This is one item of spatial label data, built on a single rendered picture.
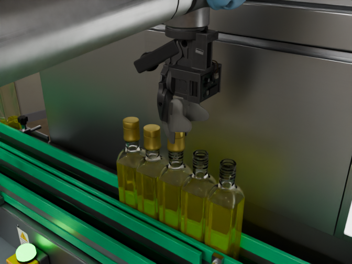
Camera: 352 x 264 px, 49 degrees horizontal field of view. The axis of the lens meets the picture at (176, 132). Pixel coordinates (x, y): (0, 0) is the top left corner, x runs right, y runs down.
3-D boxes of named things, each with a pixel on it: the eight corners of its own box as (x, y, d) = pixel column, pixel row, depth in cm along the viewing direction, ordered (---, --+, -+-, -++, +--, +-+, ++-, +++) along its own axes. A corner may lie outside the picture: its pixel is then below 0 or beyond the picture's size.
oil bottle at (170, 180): (193, 244, 87) (195, 163, 77) (178, 259, 83) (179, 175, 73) (173, 234, 90) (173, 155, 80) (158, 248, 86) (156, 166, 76)
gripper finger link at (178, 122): (184, 154, 67) (189, 103, 64) (157, 145, 71) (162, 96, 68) (194, 150, 70) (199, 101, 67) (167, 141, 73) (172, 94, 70)
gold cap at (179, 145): (188, 146, 75) (189, 127, 73) (178, 154, 73) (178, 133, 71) (174, 142, 77) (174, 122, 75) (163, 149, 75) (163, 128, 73)
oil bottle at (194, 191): (215, 256, 84) (220, 173, 74) (200, 272, 80) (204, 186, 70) (194, 245, 87) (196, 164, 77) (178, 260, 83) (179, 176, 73)
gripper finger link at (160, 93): (162, 123, 67) (166, 74, 64) (155, 121, 68) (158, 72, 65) (177, 118, 71) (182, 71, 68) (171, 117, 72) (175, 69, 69)
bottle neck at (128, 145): (142, 147, 83) (141, 127, 81) (133, 153, 81) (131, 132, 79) (131, 143, 85) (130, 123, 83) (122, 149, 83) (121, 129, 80)
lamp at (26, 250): (41, 255, 91) (39, 245, 90) (24, 266, 88) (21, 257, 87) (29, 247, 94) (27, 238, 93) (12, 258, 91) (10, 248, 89)
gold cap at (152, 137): (156, 141, 81) (155, 122, 79) (164, 148, 78) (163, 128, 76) (140, 145, 79) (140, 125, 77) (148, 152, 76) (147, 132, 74)
